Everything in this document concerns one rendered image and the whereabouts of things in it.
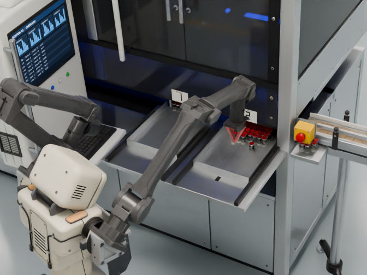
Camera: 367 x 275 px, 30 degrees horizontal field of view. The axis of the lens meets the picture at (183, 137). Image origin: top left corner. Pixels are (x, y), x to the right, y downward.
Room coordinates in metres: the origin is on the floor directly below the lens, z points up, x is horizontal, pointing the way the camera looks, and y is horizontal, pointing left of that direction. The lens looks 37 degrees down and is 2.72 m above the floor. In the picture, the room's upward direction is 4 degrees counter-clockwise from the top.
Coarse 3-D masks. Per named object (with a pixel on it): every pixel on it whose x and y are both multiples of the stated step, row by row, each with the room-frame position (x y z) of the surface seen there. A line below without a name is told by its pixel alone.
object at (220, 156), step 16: (224, 128) 2.48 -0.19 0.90; (208, 144) 2.36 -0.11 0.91; (224, 144) 2.39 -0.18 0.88; (240, 144) 2.38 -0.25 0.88; (256, 144) 2.37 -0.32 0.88; (272, 144) 2.36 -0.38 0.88; (208, 160) 2.28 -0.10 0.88; (224, 160) 2.27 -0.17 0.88; (240, 160) 2.26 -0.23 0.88; (256, 160) 2.26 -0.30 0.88; (224, 176) 2.17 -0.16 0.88; (240, 176) 2.13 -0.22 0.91
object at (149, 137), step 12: (168, 108) 2.70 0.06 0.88; (156, 120) 2.61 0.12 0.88; (168, 120) 2.60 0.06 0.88; (144, 132) 2.52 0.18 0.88; (156, 132) 2.52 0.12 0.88; (168, 132) 2.51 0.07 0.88; (192, 132) 2.49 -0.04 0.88; (132, 144) 2.42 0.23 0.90; (144, 144) 2.39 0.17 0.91; (156, 144) 2.43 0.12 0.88
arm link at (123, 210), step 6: (126, 198) 1.63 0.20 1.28; (132, 198) 1.63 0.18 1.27; (138, 198) 1.64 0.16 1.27; (120, 204) 1.62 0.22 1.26; (126, 204) 1.62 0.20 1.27; (132, 204) 1.61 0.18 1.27; (114, 210) 1.60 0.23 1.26; (120, 210) 1.60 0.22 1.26; (126, 210) 1.61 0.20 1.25; (132, 210) 1.60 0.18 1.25; (120, 216) 1.59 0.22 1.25; (126, 216) 1.58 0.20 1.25
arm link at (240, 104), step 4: (236, 100) 2.16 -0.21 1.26; (240, 100) 2.16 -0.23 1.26; (244, 100) 2.16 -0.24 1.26; (232, 104) 2.16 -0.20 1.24; (236, 104) 2.15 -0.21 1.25; (240, 104) 2.15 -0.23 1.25; (244, 104) 2.16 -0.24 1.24; (232, 108) 2.16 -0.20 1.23; (236, 108) 2.15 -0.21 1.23; (240, 108) 2.15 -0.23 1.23; (244, 108) 2.16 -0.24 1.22
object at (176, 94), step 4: (172, 92) 2.60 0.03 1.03; (176, 92) 2.59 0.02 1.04; (180, 92) 2.58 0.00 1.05; (172, 96) 2.60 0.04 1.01; (176, 96) 2.59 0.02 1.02; (180, 96) 2.58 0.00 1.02; (184, 96) 2.57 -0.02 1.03; (176, 100) 2.59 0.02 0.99; (180, 100) 2.58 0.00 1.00; (184, 100) 2.57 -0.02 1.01
